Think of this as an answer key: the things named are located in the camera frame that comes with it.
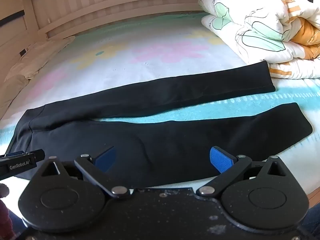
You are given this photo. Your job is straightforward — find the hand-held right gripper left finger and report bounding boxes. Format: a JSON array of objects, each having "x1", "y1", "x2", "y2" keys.
[{"x1": 40, "y1": 146, "x2": 130, "y2": 198}]

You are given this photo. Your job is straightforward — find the floral printed blanket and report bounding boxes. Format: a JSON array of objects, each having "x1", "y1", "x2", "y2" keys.
[{"x1": 0, "y1": 12, "x2": 320, "y2": 198}]

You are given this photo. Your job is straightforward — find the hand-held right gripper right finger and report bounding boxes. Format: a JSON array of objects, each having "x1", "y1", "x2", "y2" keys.
[{"x1": 196, "y1": 146, "x2": 287, "y2": 197}]

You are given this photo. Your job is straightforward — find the black pants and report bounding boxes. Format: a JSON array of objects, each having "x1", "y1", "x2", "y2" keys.
[{"x1": 6, "y1": 60, "x2": 314, "y2": 188}]

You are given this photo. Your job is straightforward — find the person's left forearm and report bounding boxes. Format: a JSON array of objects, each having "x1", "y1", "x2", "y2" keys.
[{"x1": 0, "y1": 183, "x2": 16, "y2": 240}]

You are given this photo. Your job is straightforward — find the cream pillow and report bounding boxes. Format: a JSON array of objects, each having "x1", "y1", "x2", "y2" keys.
[
  {"x1": 4, "y1": 35, "x2": 76, "y2": 81},
  {"x1": 0, "y1": 74, "x2": 31, "y2": 120}
]

